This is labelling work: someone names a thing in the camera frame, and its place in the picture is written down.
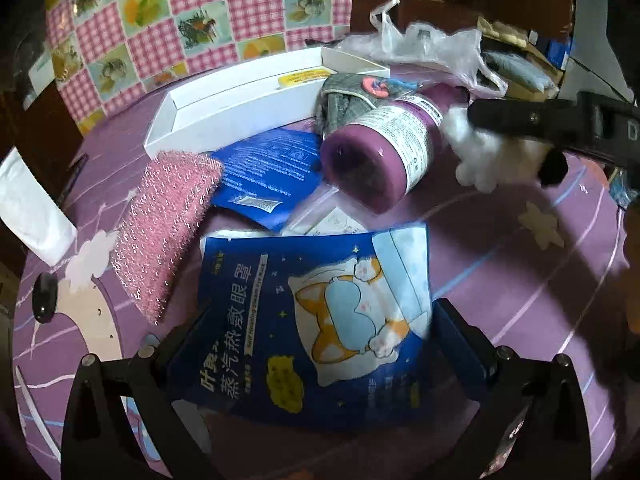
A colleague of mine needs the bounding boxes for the clear plastic bag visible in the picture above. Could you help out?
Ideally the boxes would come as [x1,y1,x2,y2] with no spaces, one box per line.
[332,0,508,98]

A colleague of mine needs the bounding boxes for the small blue packet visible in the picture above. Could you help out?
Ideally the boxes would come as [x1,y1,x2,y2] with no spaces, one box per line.
[210,127,326,233]

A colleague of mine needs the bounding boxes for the white and black plush toy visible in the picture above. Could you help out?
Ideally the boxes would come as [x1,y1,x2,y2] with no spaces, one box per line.
[442,105,570,193]

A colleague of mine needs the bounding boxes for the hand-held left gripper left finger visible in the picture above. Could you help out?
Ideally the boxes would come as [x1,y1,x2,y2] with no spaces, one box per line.
[60,302,223,480]

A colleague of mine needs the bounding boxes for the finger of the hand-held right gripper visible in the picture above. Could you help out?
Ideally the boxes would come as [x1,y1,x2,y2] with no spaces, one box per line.
[467,99,581,150]

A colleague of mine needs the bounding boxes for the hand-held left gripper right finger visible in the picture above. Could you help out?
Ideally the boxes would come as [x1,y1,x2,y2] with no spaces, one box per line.
[432,297,593,480]

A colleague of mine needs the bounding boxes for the pink checkered printed cloth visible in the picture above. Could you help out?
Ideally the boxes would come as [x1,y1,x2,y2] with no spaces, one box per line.
[45,0,353,136]

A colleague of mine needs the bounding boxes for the small white cardboard box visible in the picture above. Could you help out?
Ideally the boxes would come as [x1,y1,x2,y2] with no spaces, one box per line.
[321,46,392,79]

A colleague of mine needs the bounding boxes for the white shallow cardboard box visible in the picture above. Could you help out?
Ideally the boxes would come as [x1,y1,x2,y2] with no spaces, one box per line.
[144,46,346,161]

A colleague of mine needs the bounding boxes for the purple bottle with white label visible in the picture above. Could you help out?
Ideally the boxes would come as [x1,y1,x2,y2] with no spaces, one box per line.
[320,84,468,213]

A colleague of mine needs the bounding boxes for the large blue eye mask packet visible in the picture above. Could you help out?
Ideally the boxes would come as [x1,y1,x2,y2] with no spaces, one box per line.
[167,222,436,423]

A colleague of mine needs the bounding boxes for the clear zip bag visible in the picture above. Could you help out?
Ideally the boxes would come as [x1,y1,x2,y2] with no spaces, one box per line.
[280,182,371,238]

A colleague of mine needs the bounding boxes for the white paper packet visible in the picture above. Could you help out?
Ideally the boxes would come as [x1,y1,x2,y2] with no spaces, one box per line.
[0,149,78,266]

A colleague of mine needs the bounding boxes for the pink scrubbing cloth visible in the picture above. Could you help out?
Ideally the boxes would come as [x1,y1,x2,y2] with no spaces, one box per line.
[110,151,226,326]

